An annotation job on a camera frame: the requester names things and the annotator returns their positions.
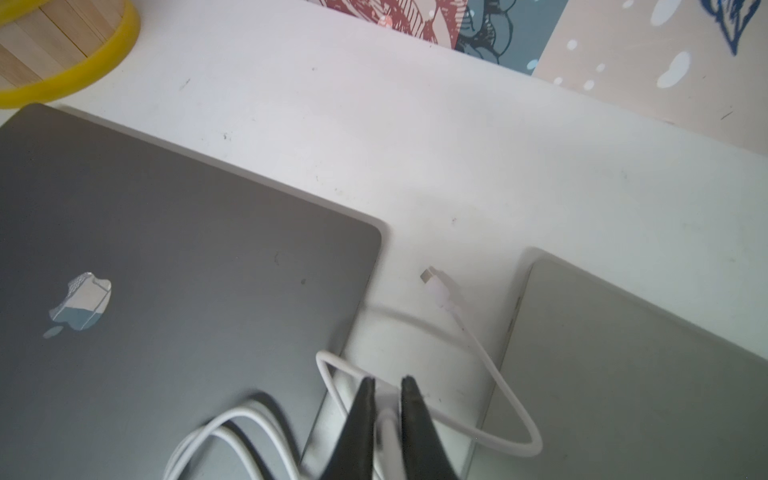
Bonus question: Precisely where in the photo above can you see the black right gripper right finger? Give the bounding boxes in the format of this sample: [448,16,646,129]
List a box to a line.
[401,376,458,480]

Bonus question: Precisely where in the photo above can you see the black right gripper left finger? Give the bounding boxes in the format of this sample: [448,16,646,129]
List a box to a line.
[320,377,376,480]

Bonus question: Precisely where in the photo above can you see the white charging cable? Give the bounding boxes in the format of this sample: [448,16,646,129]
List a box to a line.
[161,266,544,480]

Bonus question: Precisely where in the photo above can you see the silver laptop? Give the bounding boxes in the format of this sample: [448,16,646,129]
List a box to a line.
[432,257,767,479]

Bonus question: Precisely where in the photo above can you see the dark grey laptop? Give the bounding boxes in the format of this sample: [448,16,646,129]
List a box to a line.
[1,105,382,479]

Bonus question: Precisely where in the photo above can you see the yellow wooden steamer basket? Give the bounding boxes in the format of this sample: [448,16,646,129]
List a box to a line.
[1,0,141,109]

